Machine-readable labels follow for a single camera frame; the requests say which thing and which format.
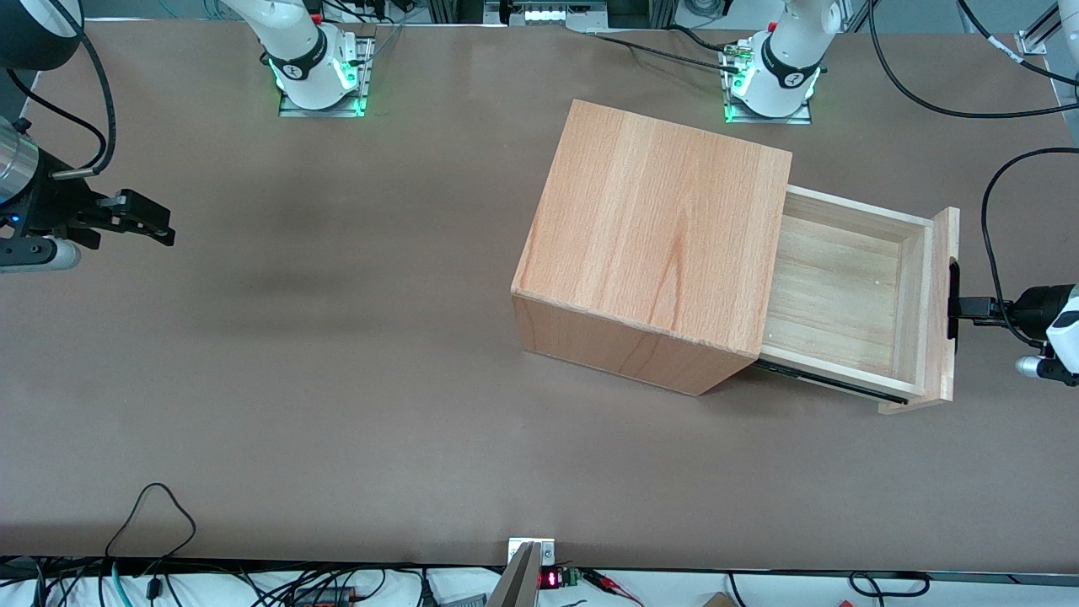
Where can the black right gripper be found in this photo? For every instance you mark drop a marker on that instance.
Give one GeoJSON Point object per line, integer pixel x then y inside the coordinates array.
{"type": "Point", "coordinates": [52, 207]}

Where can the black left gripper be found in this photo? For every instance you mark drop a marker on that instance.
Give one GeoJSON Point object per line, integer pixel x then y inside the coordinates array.
{"type": "Point", "coordinates": [1035, 307]}

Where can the wooden drawer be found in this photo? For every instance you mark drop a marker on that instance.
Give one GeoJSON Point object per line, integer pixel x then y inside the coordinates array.
{"type": "Point", "coordinates": [834, 287]}

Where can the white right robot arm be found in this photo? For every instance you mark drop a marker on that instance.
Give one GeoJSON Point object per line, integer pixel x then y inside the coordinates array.
{"type": "Point", "coordinates": [295, 42]}

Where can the light wooden drawer cabinet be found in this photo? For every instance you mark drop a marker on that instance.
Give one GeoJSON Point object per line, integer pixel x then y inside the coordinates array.
{"type": "Point", "coordinates": [657, 219]}

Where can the cardboard piece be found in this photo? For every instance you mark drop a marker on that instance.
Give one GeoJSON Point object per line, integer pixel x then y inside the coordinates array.
{"type": "Point", "coordinates": [716, 600]}

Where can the orange black device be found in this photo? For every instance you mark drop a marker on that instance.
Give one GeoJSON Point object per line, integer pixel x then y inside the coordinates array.
{"type": "Point", "coordinates": [324, 597]}

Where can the white lit device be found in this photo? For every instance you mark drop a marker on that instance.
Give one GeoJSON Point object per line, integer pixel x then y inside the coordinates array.
{"type": "Point", "coordinates": [552, 13]}

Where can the red digit display module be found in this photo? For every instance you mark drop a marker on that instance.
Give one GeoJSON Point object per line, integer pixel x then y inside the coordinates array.
{"type": "Point", "coordinates": [552, 579]}

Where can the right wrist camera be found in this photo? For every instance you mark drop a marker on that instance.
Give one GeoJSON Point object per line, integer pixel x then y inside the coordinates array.
{"type": "Point", "coordinates": [38, 255]}

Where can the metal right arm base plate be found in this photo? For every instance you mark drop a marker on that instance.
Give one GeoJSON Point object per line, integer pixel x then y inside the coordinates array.
{"type": "Point", "coordinates": [291, 108]}

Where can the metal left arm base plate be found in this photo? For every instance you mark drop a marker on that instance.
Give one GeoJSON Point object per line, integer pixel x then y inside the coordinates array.
{"type": "Point", "coordinates": [801, 116]}

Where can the aluminium frame corner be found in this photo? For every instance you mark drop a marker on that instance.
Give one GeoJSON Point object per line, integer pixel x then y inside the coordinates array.
{"type": "Point", "coordinates": [1035, 42]}

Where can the small metal bracket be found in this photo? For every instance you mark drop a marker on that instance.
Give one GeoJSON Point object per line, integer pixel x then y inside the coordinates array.
{"type": "Point", "coordinates": [545, 550]}

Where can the grey camera post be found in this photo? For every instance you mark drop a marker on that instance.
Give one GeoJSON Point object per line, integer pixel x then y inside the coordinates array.
{"type": "Point", "coordinates": [518, 582]}

